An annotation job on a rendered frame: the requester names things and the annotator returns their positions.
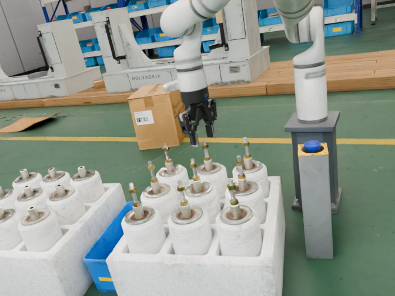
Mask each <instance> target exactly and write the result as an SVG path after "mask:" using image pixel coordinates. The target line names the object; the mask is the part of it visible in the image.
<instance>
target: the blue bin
mask: <svg viewBox="0 0 395 296"><path fill-rule="evenodd" d="M133 202H134V201H129V202H127V203H126V204H125V205H124V206H123V207H122V209H121V210H120V212H119V213H118V214H117V215H116V216H115V218H114V219H113V220H112V221H111V223H110V224H109V225H108V226H107V228H106V229H105V230H104V231H103V233H102V234H101V235H100V236H99V238H98V239H97V240H96V241H95V243H94V244H93V245H92V247H91V248H90V249H89V250H88V252H87V253H86V254H85V255H84V257H83V262H84V263H85V264H86V265H87V267H88V269H89V272H90V274H91V276H92V278H93V281H94V283H95V285H96V287H97V289H98V291H99V292H107V293H116V294H117V292H116V289H115V286H114V283H113V280H112V277H111V274H110V271H109V268H108V265H107V263H106V259H107V258H108V256H109V255H110V253H112V251H113V249H114V248H115V246H116V245H117V243H118V242H119V240H120V239H121V238H122V236H123V235H124V232H123V228H122V225H121V224H122V220H123V218H124V216H126V214H127V213H128V212H130V211H131V210H133Z"/></svg>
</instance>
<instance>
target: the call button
mask: <svg viewBox="0 0 395 296"><path fill-rule="evenodd" d="M320 147H321V143H320V142H318V141H316V140H311V141H308V142H306V143H304V148H305V149H306V150H307V151H311V152H313V151H316V150H319V148H320Z"/></svg>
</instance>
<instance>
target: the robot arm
mask: <svg viewBox="0 0 395 296"><path fill-rule="evenodd" d="M229 1H230V0H178V1H177V2H175V3H174V4H171V5H170V6H169V7H167V8H166V9H165V10H164V12H163V14H162V16H161V18H160V27H161V29H162V31H163V33H164V34H165V35H166V36H168V37H171V38H178V37H181V36H182V37H183V41H182V44H181V45H180V46H179V47H178V48H176V49H175V50H174V53H173V54H174V59H175V65H176V71H177V76H178V79H176V80H173V81H171V82H169V83H166V84H164V85H163V90H164V92H171V91H174V90H178V89H179V90H180V96H181V100H182V102H183V103H184V105H185V111H184V112H183V113H178V120H179V124H180V127H181V130H182V133H183V134H188V135H189V138H190V143H191V145H192V146H193V147H198V146H199V141H198V135H197V133H196V131H197V126H198V125H199V121H200V120H201V119H203V121H204V122H205V123H206V125H205V128H206V134H207V137H214V129H213V123H214V121H215V120H216V119H217V111H216V100H215V99H208V98H209V91H208V87H207V81H206V75H205V71H204V68H203V63H202V56H201V52H200V48H201V41H202V21H205V20H207V19H209V18H211V17H212V16H213V15H215V14H216V13H218V12H219V11H220V10H221V9H223V8H224V7H225V6H226V5H227V4H228V3H229ZM314 2H315V0H273V3H274V5H275V7H276V9H277V11H278V13H279V15H280V17H281V19H282V22H283V26H284V31H285V34H286V37H287V39H288V40H289V41H290V42H291V43H301V42H310V41H313V45H312V46H311V47H310V48H309V49H308V50H306V51H304V52H303V53H300V54H298V55H296V56H295V57H294V58H293V73H294V87H295V95H296V110H297V121H298V122H299V123H303V124H315V123H321V122H324V121H326V120H327V119H328V112H327V86H326V61H325V52H324V30H325V28H324V12H323V9H322V8H321V7H320V6H314ZM313 6H314V7H313ZM212 112H213V116H212ZM191 120H192V121H195V122H191ZM192 125H193V130H191V128H192ZM185 127H186V128H185Z"/></svg>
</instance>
